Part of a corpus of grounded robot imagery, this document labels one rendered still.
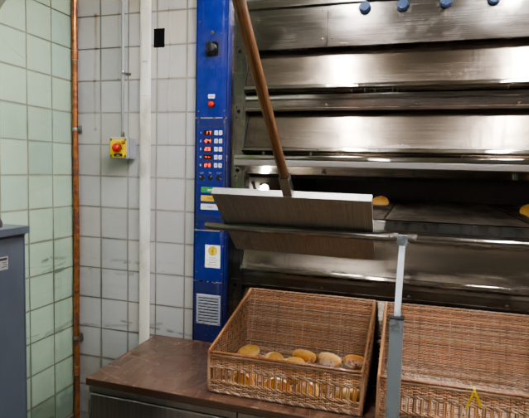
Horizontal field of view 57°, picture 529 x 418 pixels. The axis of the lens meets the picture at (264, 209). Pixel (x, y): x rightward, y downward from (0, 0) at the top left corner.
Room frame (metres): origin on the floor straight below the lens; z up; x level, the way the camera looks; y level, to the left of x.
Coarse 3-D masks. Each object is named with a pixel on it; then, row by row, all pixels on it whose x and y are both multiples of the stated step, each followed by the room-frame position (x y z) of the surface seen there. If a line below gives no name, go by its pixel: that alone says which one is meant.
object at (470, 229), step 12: (384, 228) 2.00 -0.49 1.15; (396, 228) 1.98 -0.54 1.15; (408, 228) 1.97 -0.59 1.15; (420, 228) 1.96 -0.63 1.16; (432, 228) 1.94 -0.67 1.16; (444, 228) 1.93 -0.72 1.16; (456, 228) 1.92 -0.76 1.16; (468, 228) 1.90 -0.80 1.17; (480, 228) 1.89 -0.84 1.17; (492, 228) 1.88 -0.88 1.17; (504, 228) 1.86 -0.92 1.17; (516, 228) 1.85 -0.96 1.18; (528, 228) 1.84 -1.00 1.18
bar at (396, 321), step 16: (208, 224) 1.83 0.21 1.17; (224, 224) 1.81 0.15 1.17; (240, 224) 1.79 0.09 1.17; (368, 240) 1.66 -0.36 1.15; (384, 240) 1.64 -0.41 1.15; (400, 240) 1.61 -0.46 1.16; (416, 240) 1.60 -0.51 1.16; (432, 240) 1.59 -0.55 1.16; (448, 240) 1.57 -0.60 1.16; (464, 240) 1.56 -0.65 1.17; (480, 240) 1.55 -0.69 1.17; (496, 240) 1.54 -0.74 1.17; (400, 256) 1.58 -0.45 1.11; (400, 272) 1.53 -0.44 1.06; (400, 288) 1.49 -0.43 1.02; (400, 304) 1.45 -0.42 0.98; (400, 320) 1.40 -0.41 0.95; (400, 336) 1.40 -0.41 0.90; (400, 352) 1.40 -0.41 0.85; (400, 368) 1.40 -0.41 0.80
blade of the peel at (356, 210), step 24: (216, 192) 1.70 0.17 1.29; (240, 192) 1.68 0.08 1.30; (264, 192) 1.65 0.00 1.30; (312, 192) 1.61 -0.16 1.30; (240, 216) 1.77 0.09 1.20; (264, 216) 1.74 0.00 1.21; (288, 216) 1.71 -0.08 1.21; (312, 216) 1.68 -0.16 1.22; (336, 216) 1.65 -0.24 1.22; (360, 216) 1.62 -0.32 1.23; (240, 240) 1.90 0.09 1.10; (264, 240) 1.86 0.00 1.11; (288, 240) 1.83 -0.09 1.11; (312, 240) 1.79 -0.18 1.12; (336, 240) 1.75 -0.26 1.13; (360, 240) 1.72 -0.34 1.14
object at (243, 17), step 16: (240, 0) 1.12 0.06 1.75; (240, 16) 1.14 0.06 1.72; (240, 32) 1.18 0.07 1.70; (256, 48) 1.22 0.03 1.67; (256, 64) 1.24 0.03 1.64; (256, 80) 1.28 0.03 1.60; (272, 112) 1.36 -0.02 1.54; (272, 128) 1.40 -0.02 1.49; (272, 144) 1.45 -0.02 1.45; (288, 176) 1.56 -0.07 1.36
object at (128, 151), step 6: (114, 138) 2.30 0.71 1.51; (120, 138) 2.29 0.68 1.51; (126, 138) 2.28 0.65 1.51; (132, 138) 2.32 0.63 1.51; (120, 144) 2.29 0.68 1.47; (126, 144) 2.28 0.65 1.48; (132, 144) 2.31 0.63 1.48; (120, 150) 2.29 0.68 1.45; (126, 150) 2.28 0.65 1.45; (132, 150) 2.31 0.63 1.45; (114, 156) 2.30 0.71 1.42; (120, 156) 2.29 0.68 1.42; (126, 156) 2.28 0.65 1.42; (132, 156) 2.32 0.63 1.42
